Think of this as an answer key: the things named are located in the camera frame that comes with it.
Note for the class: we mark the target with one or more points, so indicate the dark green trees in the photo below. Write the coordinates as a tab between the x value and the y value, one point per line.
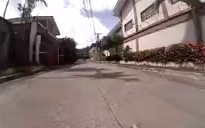
111	43

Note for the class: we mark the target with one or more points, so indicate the raised concrete kerb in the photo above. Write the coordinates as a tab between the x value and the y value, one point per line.
13	75

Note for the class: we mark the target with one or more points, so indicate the red flowering hedge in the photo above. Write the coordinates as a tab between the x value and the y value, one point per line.
176	52

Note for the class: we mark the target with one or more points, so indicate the palm tree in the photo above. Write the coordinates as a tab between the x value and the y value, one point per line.
27	8

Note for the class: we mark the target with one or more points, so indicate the robot's own part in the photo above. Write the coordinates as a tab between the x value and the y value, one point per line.
134	126

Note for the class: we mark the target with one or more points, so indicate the large pale building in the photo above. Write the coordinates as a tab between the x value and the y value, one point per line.
163	26

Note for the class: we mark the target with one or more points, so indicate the utility pole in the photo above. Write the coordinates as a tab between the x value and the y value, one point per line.
98	45

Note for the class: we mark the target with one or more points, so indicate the dark red house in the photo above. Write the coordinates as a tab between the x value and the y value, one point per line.
36	41

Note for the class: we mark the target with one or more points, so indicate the dark wall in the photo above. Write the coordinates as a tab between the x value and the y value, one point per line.
0	43

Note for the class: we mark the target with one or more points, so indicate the grey concrete road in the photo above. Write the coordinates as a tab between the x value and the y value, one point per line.
90	96

